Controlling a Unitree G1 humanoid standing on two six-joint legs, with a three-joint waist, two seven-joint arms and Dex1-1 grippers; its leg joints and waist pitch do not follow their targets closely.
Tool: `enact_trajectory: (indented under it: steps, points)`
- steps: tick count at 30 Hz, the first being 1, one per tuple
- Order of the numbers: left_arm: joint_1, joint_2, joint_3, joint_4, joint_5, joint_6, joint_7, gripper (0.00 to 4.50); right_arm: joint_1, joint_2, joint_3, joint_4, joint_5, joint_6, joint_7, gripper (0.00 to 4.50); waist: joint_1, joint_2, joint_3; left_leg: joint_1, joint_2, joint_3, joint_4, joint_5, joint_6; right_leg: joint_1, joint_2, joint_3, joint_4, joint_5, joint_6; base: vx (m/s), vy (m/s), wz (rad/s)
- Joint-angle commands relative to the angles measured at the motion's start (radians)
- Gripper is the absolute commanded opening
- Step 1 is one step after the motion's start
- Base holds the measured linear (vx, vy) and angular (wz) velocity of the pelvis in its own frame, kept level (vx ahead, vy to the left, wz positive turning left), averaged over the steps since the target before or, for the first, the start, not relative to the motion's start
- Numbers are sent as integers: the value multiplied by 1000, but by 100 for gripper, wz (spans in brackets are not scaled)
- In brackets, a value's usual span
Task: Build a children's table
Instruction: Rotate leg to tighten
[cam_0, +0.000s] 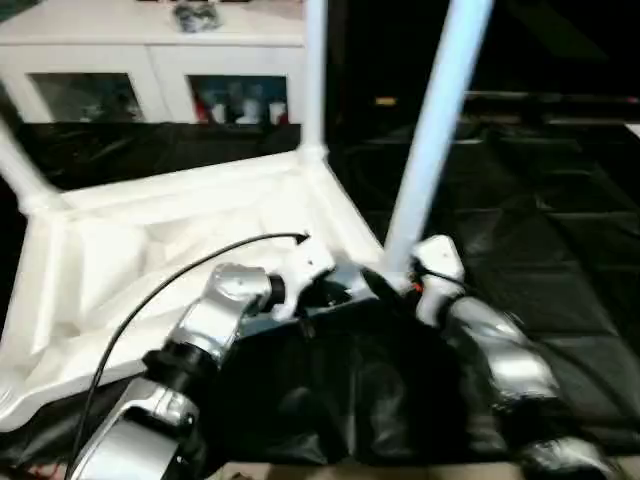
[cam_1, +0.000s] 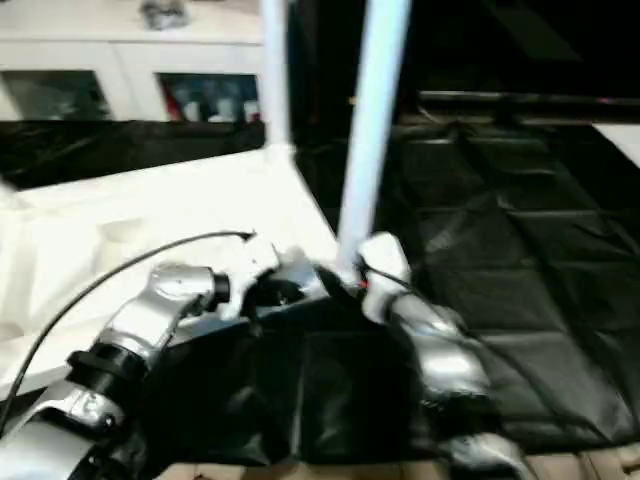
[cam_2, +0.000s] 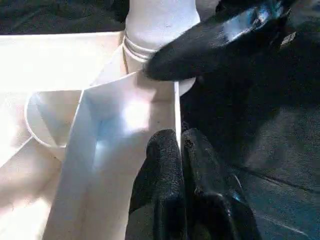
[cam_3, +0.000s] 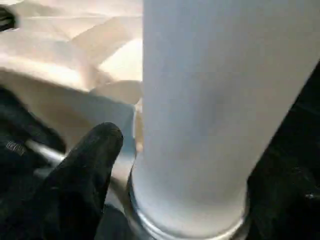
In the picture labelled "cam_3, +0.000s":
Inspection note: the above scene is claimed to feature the white plastic table top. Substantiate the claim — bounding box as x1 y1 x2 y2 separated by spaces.
0 0 145 202

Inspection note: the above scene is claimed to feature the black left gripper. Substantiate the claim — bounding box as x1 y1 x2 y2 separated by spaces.
0 3 20 33

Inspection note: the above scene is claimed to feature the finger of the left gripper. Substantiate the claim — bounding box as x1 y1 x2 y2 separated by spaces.
0 84 67 162

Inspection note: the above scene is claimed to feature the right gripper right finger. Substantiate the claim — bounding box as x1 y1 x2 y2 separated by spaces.
245 139 320 240

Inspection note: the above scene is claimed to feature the white plastic table leg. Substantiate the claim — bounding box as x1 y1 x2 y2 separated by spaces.
129 0 320 240

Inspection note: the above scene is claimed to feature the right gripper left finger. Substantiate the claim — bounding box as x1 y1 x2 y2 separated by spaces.
24 121 125 240

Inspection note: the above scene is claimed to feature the black mat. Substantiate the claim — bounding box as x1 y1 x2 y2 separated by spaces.
0 58 320 240

